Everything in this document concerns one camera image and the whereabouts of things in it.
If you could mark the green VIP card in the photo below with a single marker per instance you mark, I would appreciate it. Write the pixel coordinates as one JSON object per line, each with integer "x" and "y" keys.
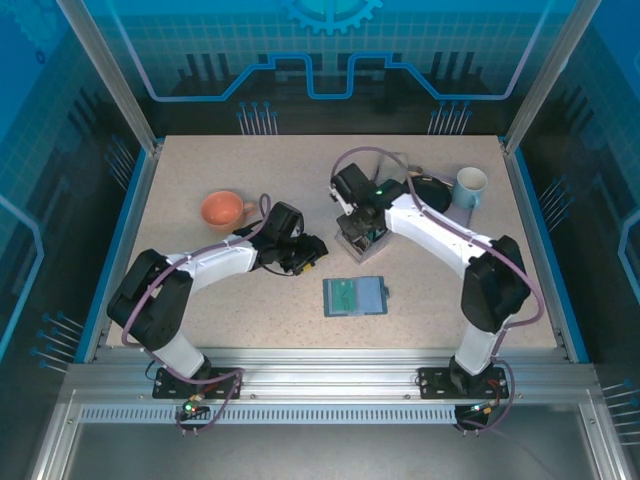
{"x": 344, "y": 295}

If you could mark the clear acrylic card box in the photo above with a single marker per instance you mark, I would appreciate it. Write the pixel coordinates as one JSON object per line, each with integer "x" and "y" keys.
{"x": 367, "y": 255}

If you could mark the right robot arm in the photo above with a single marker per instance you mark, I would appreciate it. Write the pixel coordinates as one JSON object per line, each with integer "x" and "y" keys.
{"x": 435, "y": 235}

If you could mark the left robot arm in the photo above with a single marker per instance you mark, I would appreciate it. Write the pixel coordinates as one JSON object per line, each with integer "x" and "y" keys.
{"x": 215, "y": 260}

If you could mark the teal green card stack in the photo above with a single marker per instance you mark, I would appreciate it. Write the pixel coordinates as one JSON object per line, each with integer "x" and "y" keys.
{"x": 371, "y": 235}

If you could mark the black VIP card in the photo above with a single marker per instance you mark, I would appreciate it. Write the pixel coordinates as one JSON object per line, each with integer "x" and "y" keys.
{"x": 354, "y": 245}

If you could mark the wooden spoon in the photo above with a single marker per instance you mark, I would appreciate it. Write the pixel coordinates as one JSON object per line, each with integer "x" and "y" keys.
{"x": 417, "y": 172}

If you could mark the orange ceramic cup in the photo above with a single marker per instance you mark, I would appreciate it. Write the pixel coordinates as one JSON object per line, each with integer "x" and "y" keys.
{"x": 222, "y": 210}

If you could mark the black round plate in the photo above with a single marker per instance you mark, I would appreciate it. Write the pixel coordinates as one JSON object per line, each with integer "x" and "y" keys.
{"x": 435, "y": 195}

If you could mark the lavender mat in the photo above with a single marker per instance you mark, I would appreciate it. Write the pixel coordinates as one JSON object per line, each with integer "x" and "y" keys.
{"x": 460, "y": 215}

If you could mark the light blue mug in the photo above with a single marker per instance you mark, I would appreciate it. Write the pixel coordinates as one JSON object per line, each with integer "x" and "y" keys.
{"x": 470, "y": 182}

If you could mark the grey metal front panel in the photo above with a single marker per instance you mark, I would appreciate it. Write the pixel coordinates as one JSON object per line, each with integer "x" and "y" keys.
{"x": 325, "y": 450}

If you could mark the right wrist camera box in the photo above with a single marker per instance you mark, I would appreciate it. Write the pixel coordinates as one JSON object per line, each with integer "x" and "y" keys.
{"x": 341, "y": 200}

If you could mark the aluminium mounting rail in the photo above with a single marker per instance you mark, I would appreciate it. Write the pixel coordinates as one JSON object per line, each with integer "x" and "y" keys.
{"x": 325, "y": 375}

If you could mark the blue-edged aluminium side rail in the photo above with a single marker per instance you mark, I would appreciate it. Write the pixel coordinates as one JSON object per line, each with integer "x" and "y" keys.
{"x": 536, "y": 240}
{"x": 129, "y": 240}

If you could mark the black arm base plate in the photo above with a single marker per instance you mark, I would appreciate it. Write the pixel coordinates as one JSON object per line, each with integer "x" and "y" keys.
{"x": 432, "y": 385}
{"x": 165, "y": 387}

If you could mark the aluminium frame post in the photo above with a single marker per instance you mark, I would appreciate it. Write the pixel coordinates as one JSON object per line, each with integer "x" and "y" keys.
{"x": 550, "y": 75}
{"x": 110, "y": 75}

